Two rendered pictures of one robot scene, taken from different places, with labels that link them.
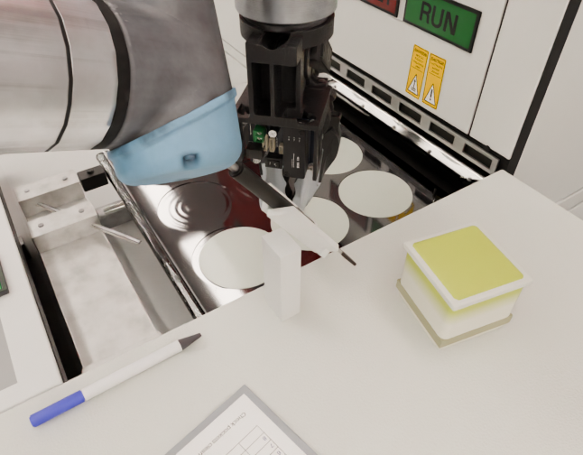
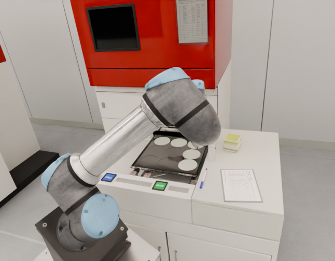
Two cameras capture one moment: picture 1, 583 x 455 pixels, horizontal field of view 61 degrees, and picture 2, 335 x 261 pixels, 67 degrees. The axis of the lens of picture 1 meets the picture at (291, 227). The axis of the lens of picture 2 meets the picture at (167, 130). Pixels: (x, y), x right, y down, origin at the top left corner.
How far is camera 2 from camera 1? 96 cm
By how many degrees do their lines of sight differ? 33
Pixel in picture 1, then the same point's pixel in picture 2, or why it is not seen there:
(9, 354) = (181, 188)
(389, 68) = not seen: hidden behind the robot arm
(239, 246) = (185, 163)
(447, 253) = (229, 137)
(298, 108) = not seen: hidden behind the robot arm
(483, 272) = (236, 137)
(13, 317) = (174, 184)
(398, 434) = (242, 162)
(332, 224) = (195, 152)
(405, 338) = (231, 154)
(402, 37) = not seen: hidden behind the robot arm
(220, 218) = (175, 162)
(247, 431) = (227, 172)
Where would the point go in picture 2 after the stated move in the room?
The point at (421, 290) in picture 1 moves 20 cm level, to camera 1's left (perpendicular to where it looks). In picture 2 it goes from (229, 145) to (201, 161)
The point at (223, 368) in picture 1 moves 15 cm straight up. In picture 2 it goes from (214, 170) to (214, 142)
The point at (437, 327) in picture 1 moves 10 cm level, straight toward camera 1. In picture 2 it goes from (235, 148) to (244, 159)
